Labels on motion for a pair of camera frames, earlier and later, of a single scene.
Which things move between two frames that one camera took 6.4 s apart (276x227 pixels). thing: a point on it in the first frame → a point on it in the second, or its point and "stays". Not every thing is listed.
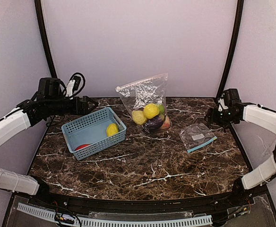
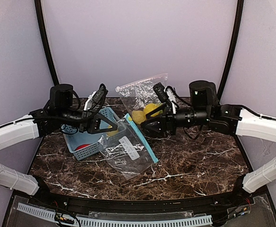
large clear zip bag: (145, 100) stays
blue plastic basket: (88, 135) stays
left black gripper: (83, 105) → (85, 123)
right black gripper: (213, 115) → (170, 122)
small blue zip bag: (196, 136) → (126, 148)
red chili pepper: (82, 146) stays
